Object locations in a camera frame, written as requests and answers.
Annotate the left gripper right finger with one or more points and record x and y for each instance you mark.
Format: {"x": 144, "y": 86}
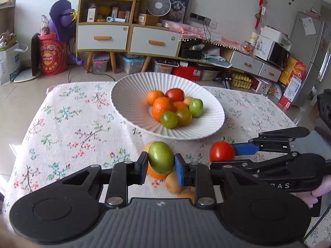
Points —
{"x": 201, "y": 177}

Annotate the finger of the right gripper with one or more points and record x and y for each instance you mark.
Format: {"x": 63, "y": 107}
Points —
{"x": 276, "y": 141}
{"x": 273, "y": 166}

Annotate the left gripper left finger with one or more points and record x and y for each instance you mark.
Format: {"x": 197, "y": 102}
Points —
{"x": 120, "y": 177}

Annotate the big red tomato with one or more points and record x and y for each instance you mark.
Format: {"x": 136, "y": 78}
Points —
{"x": 221, "y": 151}

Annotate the green oval tomato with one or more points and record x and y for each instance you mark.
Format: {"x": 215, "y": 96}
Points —
{"x": 196, "y": 107}
{"x": 161, "y": 158}

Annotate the yellow-orange cherry tomato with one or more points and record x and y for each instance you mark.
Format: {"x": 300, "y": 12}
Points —
{"x": 184, "y": 117}

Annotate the green round cherry tomato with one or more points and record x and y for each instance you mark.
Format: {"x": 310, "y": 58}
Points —
{"x": 169, "y": 119}

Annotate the person's right hand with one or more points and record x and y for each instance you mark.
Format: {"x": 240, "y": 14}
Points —
{"x": 311, "y": 197}

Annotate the brown longan front right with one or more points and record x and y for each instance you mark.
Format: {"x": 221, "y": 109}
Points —
{"x": 190, "y": 194}

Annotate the orange tomato on table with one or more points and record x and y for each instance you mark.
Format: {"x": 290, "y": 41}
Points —
{"x": 154, "y": 175}

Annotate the brown longan middle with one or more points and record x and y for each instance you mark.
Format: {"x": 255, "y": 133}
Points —
{"x": 147, "y": 146}

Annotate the floral tablecloth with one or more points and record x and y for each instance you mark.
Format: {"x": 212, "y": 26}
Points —
{"x": 77, "y": 126}

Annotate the orange tomato in plate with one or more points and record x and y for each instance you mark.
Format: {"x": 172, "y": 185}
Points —
{"x": 179, "y": 105}

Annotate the brown longan far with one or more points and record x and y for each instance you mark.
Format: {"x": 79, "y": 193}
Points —
{"x": 187, "y": 100}

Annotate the large mandarin orange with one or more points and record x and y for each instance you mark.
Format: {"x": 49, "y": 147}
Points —
{"x": 161, "y": 105}

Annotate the white ribbed plate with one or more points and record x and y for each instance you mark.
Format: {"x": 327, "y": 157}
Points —
{"x": 128, "y": 99}

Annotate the red tomato in plate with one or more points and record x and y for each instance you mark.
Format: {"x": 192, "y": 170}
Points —
{"x": 175, "y": 94}

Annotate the rear mandarin orange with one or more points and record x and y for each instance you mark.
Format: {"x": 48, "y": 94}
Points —
{"x": 152, "y": 95}

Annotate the white microwave oven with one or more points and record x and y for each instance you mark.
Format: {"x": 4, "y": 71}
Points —
{"x": 271, "y": 51}

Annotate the silver refrigerator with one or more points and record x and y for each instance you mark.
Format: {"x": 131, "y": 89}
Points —
{"x": 310, "y": 39}

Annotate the red snack bucket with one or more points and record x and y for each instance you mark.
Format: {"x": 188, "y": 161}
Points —
{"x": 52, "y": 54}

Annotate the wooden cabinet with drawers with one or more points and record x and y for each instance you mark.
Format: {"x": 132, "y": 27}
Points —
{"x": 122, "y": 26}

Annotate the white paper bag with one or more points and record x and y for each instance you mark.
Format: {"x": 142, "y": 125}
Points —
{"x": 10, "y": 62}

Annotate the purple plush toy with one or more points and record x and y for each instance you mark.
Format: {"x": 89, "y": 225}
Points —
{"x": 63, "y": 20}

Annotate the white desk fan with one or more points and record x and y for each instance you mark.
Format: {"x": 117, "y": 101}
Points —
{"x": 158, "y": 8}

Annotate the framed cat picture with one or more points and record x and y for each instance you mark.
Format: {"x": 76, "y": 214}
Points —
{"x": 179, "y": 11}

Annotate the wooden bookshelf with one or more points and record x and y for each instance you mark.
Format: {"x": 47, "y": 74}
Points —
{"x": 7, "y": 15}

